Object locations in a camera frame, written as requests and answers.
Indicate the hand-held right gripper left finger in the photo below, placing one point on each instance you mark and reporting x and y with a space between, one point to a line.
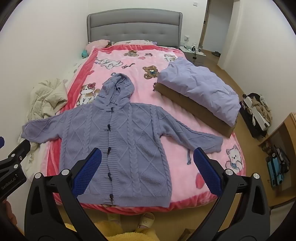
89 171

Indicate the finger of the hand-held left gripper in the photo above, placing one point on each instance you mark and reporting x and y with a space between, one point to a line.
1 141
19 151

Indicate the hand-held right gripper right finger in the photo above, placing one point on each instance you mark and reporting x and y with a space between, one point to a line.
207 171

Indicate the lavender knit hooded cardigan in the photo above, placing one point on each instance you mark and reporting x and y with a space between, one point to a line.
138 143

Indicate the beige clothes pile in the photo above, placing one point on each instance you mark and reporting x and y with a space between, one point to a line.
262 109

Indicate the person's left hand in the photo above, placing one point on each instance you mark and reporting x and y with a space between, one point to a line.
8 209

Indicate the open black suitcase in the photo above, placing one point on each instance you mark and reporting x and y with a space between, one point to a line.
248 122

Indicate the blue and black bag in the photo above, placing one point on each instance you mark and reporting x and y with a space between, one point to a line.
273 170

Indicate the cream slipper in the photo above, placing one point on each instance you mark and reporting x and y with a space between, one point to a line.
144 221

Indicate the person's yellow fleece clothing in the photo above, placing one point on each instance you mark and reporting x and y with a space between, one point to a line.
129 236

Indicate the wooden cabinet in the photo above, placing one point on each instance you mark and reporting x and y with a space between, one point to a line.
291 125

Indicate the pink printed blanket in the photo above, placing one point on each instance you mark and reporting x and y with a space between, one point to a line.
138 76

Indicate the grey nightstand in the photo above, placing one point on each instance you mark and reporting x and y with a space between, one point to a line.
197 58

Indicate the teal plush toy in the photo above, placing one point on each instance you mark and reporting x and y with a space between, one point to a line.
84 53

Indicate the pair of dark shoes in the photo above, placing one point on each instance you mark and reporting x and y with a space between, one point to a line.
216 53

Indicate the pink plush pillow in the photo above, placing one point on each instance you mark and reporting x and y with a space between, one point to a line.
97 44

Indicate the floral pillow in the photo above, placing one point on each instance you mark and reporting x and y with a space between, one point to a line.
134 42

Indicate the grey upholstered headboard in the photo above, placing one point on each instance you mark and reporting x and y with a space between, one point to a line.
134 27

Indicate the wooden door frame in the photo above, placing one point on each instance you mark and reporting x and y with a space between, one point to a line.
204 23

